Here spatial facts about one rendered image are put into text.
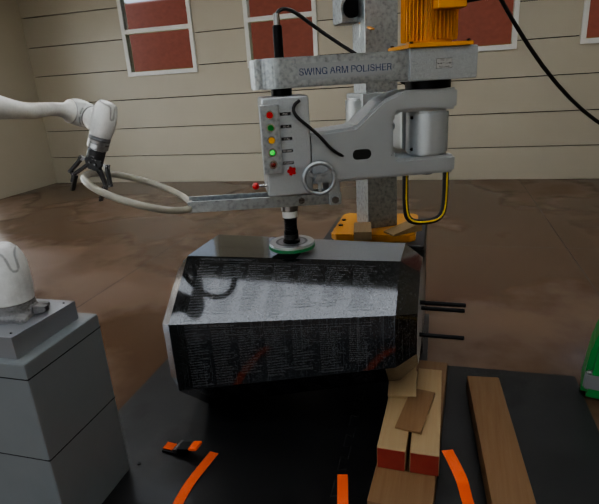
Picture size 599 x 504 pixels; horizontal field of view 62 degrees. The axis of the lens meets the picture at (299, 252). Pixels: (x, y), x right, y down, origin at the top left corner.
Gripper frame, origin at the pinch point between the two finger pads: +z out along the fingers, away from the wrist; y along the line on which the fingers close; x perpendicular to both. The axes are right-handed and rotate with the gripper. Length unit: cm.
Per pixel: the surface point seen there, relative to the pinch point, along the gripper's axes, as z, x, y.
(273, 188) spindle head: -30, 3, 78
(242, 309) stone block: 26, -3, 83
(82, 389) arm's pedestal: 63, -44, 37
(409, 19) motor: -114, 17, 109
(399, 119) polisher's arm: -76, 36, 121
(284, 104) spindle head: -65, 2, 72
